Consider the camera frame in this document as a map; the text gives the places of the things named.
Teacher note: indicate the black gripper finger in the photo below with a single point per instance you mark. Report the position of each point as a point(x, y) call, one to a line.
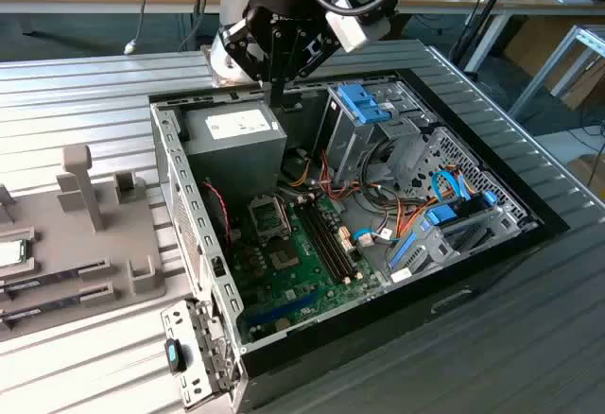
point(302, 50)
point(250, 50)

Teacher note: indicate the silver CPU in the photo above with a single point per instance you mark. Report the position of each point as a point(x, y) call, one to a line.
point(9, 253)

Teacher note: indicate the CPU socket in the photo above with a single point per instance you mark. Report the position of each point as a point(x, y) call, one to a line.
point(283, 258)

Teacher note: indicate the blue plastic drive latch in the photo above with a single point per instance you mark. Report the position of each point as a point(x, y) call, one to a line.
point(364, 102)

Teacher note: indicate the grey power supply unit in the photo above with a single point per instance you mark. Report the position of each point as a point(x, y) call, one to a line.
point(236, 163)

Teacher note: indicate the black case fan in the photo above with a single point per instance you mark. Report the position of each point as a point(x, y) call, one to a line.
point(212, 211)

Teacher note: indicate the black tripod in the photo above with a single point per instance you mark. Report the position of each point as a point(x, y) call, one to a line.
point(488, 7)

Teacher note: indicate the black RAM slot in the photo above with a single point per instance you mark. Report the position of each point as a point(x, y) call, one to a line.
point(333, 244)
point(322, 244)

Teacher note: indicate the perforated metal cage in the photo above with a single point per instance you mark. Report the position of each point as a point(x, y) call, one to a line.
point(477, 173)

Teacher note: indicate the blue disk carrier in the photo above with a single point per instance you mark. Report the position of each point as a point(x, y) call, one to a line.
point(442, 215)

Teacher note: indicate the wooden desk white legs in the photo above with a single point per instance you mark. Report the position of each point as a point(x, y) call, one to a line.
point(529, 2)

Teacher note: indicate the green motherboard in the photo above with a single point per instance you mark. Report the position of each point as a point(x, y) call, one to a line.
point(316, 281)

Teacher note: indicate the stacked brown cardboard boxes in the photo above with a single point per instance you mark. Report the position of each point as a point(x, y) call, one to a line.
point(539, 40)

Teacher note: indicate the small blue plastic clip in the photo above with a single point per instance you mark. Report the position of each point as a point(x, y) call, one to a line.
point(489, 199)

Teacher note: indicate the grey metal disk bay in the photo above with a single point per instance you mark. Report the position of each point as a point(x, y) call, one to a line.
point(425, 255)

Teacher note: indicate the white paper label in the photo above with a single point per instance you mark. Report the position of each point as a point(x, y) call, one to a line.
point(401, 275)

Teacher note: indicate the blue expansion slot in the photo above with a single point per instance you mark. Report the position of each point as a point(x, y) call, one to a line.
point(283, 307)

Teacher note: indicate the grey parts rack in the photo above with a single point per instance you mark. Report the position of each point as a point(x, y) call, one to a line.
point(71, 244)

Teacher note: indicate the silver coin battery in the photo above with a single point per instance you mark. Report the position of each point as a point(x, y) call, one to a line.
point(282, 324)

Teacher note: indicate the black PC case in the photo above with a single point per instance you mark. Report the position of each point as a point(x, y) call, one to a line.
point(378, 338)

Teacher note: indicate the small brown cardboard box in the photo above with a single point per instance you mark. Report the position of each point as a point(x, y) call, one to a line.
point(586, 168)

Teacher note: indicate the black latch blue button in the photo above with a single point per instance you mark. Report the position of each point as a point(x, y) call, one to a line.
point(174, 356)

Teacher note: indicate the RAM stick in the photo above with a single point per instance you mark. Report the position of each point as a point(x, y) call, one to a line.
point(28, 313)
point(28, 283)

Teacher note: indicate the aluminium profile frame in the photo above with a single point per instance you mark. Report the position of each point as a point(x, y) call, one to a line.
point(540, 77)

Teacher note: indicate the metal expansion slot bracket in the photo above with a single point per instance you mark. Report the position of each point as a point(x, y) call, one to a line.
point(177, 319)

